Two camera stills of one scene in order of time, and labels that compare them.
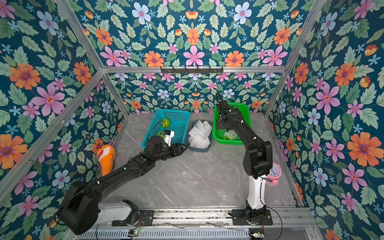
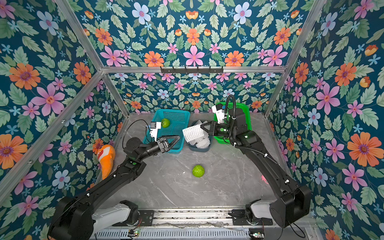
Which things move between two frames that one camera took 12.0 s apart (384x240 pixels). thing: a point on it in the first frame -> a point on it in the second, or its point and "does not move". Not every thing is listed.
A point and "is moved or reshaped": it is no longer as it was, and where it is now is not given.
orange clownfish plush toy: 106,155 does not move
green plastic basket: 244,110 does not move
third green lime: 166,121 does not move
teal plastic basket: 179,120 does not move
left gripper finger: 182,152 -> 177,138
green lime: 160,134 is moved or reshaped
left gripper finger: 181,145 -> 164,137
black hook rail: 198,70 does not move
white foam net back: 203,129 -> 205,142
